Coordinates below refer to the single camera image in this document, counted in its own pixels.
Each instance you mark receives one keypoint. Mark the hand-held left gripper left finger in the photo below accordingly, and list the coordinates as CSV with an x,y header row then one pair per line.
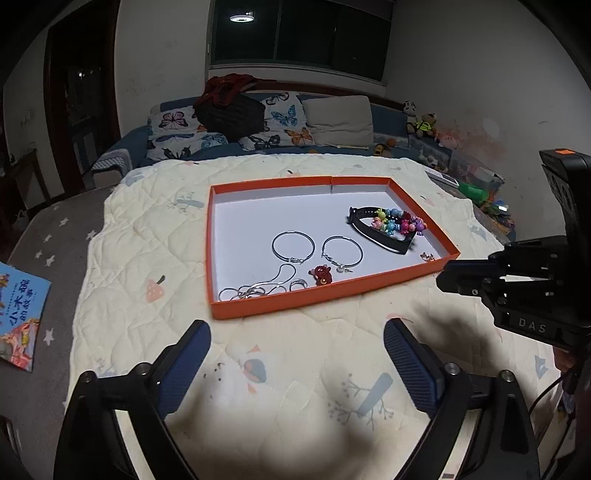
x,y
184,367

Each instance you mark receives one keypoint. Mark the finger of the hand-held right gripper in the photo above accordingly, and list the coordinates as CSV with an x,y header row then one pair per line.
x,y
461,282
475,266

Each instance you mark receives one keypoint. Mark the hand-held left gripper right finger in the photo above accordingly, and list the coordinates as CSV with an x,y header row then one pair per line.
x,y
411,367

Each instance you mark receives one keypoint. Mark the black watch band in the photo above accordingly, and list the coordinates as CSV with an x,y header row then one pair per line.
x,y
392,247

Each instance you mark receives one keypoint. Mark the red knot ornament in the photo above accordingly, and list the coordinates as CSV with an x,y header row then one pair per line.
x,y
322,274

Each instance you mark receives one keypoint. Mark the silver hoop earring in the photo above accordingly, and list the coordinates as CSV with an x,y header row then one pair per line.
x,y
340,267
273,248

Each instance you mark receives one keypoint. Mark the orange shallow tray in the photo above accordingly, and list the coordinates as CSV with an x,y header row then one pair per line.
x,y
258,221

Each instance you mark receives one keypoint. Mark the person's right hand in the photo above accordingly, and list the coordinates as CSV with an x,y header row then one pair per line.
x,y
565,360

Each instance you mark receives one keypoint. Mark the small gold stud earrings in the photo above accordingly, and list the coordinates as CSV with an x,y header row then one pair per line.
x,y
427,257

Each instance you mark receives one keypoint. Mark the green toy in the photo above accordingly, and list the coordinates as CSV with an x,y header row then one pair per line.
x,y
473,193

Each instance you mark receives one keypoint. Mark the long white patterned box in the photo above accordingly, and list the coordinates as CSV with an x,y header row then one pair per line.
x,y
442,177

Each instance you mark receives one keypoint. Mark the pile of toys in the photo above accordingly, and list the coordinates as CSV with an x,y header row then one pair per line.
x,y
466,166

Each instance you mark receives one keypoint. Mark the cream printed quilt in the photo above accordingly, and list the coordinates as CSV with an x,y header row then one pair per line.
x,y
161,230

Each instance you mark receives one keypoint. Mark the yellow toy truck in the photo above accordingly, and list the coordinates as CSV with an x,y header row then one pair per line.
x,y
383,150

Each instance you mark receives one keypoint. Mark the plush toy with yellow vest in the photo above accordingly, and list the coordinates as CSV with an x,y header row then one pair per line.
x,y
425,125

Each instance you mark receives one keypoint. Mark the panda plush toy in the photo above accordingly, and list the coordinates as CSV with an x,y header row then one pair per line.
x,y
409,115

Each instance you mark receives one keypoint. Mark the children's picture book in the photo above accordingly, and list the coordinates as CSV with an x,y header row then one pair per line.
x,y
21,318

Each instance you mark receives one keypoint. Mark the white stick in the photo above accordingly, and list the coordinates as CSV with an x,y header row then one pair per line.
x,y
353,146

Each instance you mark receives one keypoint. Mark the grey star-print mat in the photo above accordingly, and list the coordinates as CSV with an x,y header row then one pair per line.
x,y
55,221

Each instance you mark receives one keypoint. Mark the beige pillow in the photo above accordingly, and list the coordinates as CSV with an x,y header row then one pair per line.
x,y
339,120

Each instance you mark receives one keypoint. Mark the grey checked blanket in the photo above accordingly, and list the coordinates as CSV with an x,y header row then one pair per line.
x,y
111,164

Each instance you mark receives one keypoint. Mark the small white bag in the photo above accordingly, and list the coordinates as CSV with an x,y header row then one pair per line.
x,y
21,220

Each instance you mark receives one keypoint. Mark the blue sofa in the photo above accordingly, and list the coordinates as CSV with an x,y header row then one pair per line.
x,y
129,143

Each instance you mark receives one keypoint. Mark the butterfly print pillow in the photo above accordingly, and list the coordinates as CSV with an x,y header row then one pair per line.
x,y
281,122
180,129

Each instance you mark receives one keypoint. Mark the black quilted bag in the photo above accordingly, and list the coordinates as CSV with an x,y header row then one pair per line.
x,y
231,117

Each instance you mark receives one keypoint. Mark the dark window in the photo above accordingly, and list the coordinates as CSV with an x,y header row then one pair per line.
x,y
323,37

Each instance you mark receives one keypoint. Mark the dark wooden door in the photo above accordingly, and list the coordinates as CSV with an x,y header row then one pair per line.
x,y
78,106

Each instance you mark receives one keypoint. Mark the red cloth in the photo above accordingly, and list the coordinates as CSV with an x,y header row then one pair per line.
x,y
226,87

